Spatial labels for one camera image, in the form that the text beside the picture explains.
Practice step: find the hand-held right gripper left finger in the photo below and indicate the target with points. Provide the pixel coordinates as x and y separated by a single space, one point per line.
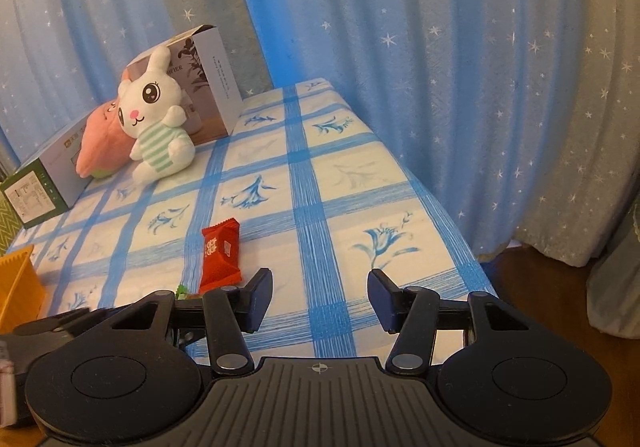
260 299

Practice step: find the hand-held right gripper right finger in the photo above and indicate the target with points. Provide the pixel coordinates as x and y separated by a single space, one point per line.
380 299

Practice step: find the orange plastic basket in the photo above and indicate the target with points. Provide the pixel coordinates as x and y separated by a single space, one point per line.
17 292

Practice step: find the red snack packet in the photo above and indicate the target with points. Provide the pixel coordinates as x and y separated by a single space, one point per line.
220 257

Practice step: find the green clear snack packet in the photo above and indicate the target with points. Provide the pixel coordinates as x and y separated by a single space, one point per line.
186 292

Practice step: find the blue checked tablecloth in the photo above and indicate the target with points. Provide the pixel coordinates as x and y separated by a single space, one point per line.
340 207

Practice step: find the green patterned box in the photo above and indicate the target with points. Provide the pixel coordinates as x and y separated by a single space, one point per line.
9 229

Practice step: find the green white cardboard box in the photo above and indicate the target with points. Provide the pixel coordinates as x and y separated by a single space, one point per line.
45 182

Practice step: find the pink plush toy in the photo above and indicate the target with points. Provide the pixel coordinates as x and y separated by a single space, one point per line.
102 142

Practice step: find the white bunny plush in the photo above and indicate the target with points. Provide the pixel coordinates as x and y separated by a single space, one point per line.
155 127

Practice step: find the plant print cardboard box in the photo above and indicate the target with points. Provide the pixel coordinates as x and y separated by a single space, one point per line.
215 77

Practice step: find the grey frilled cloth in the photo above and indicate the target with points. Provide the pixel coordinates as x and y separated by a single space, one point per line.
617 287

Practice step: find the blue star curtain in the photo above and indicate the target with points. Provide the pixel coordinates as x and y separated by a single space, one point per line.
425 52

